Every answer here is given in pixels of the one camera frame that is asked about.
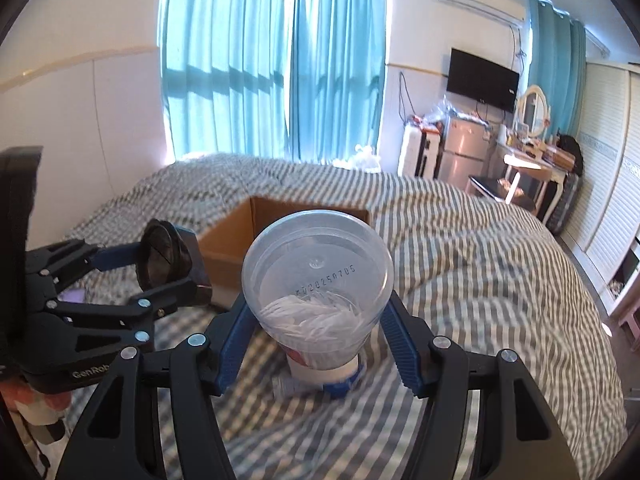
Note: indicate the turquoise corner curtain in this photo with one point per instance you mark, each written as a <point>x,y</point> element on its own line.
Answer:
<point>557,70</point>

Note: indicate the narrow turquoise window curtain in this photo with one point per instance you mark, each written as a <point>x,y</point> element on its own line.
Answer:
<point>340,60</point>

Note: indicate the clear crumpled plastic bag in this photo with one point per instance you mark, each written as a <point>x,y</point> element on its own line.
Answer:
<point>357,157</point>

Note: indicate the black wall television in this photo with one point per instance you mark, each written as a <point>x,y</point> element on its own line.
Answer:
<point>482,80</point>

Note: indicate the black orange suitcase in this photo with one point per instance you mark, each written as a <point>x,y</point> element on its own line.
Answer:
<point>431,155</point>

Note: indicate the white dressing table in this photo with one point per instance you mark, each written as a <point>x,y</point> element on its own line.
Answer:
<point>535,165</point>

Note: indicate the white oval vanity mirror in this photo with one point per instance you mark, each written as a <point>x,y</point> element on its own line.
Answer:
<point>533,110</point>

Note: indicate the clear plastic jar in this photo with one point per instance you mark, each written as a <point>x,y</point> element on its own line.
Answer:
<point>317,280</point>

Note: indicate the black chair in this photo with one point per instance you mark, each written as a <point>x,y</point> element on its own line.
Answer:
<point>492,187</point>

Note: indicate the wide turquoise window curtain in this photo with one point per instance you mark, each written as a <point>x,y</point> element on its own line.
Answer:
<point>225,60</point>

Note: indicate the plastic bags on fridge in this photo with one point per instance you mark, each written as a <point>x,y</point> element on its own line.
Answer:
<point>452,110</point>

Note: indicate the blue white small bottle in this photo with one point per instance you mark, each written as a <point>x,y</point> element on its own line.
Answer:
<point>345,385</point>

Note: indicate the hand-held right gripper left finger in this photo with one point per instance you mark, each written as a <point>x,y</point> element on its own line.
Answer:
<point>234,342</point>

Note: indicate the brown cardboard box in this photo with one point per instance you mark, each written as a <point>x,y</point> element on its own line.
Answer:
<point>225,245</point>

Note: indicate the small purple object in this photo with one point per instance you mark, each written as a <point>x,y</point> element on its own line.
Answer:
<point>73,296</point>

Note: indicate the grey white striped duvet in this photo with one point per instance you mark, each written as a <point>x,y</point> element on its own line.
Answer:
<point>475,285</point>

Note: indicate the black bag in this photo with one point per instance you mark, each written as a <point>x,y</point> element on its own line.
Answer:
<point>570,152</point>

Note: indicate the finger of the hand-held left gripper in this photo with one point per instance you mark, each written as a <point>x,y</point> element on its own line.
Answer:
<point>165,296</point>
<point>114,257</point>

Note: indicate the pink stool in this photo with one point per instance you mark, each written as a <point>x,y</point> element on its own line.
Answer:
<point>631,327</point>

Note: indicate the silver small fridge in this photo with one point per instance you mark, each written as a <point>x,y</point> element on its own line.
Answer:
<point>465,152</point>

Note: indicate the dark round lid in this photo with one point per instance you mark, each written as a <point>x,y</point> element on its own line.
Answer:
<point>170,260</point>

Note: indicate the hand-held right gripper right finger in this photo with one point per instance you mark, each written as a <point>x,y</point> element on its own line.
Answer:
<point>400,342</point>

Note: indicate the person's left hand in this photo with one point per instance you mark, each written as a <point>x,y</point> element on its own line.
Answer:
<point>47,400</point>

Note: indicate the white louvred wardrobe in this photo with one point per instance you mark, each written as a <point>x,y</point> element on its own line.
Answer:
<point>607,170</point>

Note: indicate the white suitcase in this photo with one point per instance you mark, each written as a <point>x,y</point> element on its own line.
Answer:
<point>410,152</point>

